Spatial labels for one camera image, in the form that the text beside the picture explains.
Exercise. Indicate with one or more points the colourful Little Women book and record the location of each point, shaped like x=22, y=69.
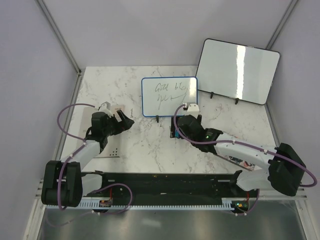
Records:
x=237, y=160

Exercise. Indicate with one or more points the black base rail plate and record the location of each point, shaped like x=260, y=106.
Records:
x=169, y=188

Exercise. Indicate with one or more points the white slotted cable duct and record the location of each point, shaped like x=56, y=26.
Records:
x=96, y=204

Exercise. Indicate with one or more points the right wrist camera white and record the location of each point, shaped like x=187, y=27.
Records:
x=192, y=107

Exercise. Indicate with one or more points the blue heart-shaped eraser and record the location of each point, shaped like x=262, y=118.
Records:
x=176, y=134

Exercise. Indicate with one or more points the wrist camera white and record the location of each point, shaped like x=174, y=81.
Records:
x=106, y=108
x=192, y=107

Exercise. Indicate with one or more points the white paper sheet with dots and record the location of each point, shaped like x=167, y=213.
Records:
x=112, y=149

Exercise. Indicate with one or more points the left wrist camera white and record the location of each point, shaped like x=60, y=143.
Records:
x=106, y=108

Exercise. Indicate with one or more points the aluminium frame rail front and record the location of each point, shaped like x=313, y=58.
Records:
x=264, y=194

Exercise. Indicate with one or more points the large black-framed whiteboard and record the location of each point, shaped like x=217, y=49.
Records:
x=236, y=71

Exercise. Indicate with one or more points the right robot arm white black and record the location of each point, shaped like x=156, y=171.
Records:
x=280, y=168

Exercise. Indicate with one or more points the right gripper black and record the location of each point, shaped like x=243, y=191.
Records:
x=199, y=119

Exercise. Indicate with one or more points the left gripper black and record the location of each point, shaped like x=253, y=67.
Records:
x=126, y=123

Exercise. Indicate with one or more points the small blue-framed whiteboard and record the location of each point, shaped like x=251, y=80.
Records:
x=161, y=96

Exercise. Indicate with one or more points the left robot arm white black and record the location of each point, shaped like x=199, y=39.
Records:
x=64, y=184

